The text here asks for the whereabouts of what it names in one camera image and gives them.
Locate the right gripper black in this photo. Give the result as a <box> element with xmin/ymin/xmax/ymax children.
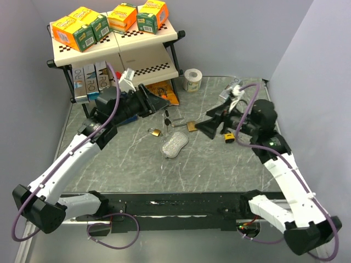
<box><xmin>194</xmin><ymin>96</ymin><xmax>259</xmax><ymax>139</ymax></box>

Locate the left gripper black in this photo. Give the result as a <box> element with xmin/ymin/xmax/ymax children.
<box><xmin>111</xmin><ymin>83</ymin><xmax>170</xmax><ymax>125</ymax></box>

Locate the yellow padlock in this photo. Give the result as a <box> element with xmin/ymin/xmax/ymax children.
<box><xmin>224</xmin><ymin>131</ymin><xmax>235</xmax><ymax>144</ymax></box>

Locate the key ring with keys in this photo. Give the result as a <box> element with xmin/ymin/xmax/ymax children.
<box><xmin>163</xmin><ymin>108</ymin><xmax>172</xmax><ymax>134</ymax></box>

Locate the orange black padlock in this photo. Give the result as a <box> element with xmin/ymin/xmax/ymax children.
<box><xmin>157</xmin><ymin>87</ymin><xmax>168</xmax><ymax>99</ymax></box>

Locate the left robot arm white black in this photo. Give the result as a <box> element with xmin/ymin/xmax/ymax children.
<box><xmin>12</xmin><ymin>84</ymin><xmax>170</xmax><ymax>234</ymax></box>

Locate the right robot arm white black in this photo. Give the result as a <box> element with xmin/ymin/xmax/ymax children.
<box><xmin>195</xmin><ymin>99</ymin><xmax>342</xmax><ymax>255</ymax></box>

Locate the yellow honey dijon chip bag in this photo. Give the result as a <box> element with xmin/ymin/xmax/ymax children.
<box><xmin>146</xmin><ymin>80</ymin><xmax>179</xmax><ymax>106</ymax></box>

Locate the large brass padlock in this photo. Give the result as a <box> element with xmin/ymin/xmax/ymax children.
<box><xmin>171</xmin><ymin>118</ymin><xmax>198</xmax><ymax>132</ymax></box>

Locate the blue Doritos chip bag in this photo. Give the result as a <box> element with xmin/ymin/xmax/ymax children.
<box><xmin>120</xmin><ymin>115</ymin><xmax>138</xmax><ymax>125</ymax></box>

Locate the teal RO box on table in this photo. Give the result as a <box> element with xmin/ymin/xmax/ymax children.
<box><xmin>218</xmin><ymin>78</ymin><xmax>242</xmax><ymax>104</ymax></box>

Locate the small brass padlock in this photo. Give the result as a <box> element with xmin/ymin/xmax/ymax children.
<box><xmin>148</xmin><ymin>128</ymin><xmax>162</xmax><ymax>137</ymax></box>

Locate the toilet paper roll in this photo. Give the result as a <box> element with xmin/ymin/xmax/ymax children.
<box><xmin>183</xmin><ymin>68</ymin><xmax>202</xmax><ymax>93</ymax></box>

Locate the white two-tier shelf rack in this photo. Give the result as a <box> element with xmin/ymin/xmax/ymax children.
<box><xmin>47</xmin><ymin>20</ymin><xmax>185</xmax><ymax>93</ymax></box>

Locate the silver glitter sponge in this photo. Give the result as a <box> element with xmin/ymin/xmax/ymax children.
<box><xmin>160</xmin><ymin>131</ymin><xmax>189</xmax><ymax>159</ymax></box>

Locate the dark RO box right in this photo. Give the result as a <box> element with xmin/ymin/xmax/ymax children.
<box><xmin>95</xmin><ymin>61</ymin><xmax>112</xmax><ymax>93</ymax></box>

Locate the blue RO box middle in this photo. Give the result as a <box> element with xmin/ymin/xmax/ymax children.
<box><xmin>83</xmin><ymin>64</ymin><xmax>100</xmax><ymax>101</ymax></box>

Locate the silver RO box left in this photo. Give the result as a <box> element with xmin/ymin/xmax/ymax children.
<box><xmin>72</xmin><ymin>67</ymin><xmax>88</xmax><ymax>104</ymax></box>

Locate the orange green sponge box right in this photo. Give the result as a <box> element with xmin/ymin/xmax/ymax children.
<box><xmin>137</xmin><ymin>1</ymin><xmax>169</xmax><ymax>35</ymax></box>

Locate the orange sponge box open window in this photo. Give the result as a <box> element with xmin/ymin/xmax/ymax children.
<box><xmin>107</xmin><ymin>3</ymin><xmax>138</xmax><ymax>33</ymax></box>

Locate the yellow green sponge box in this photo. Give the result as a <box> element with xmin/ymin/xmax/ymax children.
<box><xmin>69</xmin><ymin>7</ymin><xmax>110</xmax><ymax>41</ymax></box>

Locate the orange sponge box front left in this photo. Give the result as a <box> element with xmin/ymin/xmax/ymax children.
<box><xmin>52</xmin><ymin>16</ymin><xmax>97</xmax><ymax>52</ymax></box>

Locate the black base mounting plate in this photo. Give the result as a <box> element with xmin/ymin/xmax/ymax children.
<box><xmin>75</xmin><ymin>192</ymin><xmax>255</xmax><ymax>233</ymax></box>

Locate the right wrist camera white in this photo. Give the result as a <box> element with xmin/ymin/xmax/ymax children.
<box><xmin>229</xmin><ymin>85</ymin><xmax>245</xmax><ymax>112</ymax></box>

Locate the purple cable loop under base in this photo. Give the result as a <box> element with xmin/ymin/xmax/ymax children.
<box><xmin>87</xmin><ymin>213</ymin><xmax>140</xmax><ymax>250</ymax></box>

